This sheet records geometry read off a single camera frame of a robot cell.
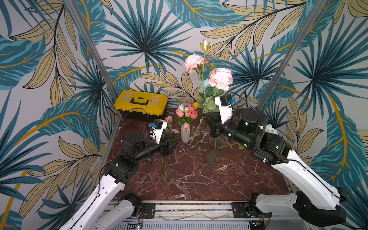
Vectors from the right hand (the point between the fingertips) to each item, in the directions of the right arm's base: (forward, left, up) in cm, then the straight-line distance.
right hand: (204, 113), depth 55 cm
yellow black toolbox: (+35, +36, -28) cm, 57 cm away
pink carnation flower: (+21, +13, -40) cm, 47 cm away
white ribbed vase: (+15, +7, -36) cm, 40 cm away
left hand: (-3, +12, -13) cm, 18 cm away
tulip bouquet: (+13, +6, -15) cm, 21 cm away
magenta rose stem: (-2, +19, -45) cm, 49 cm away
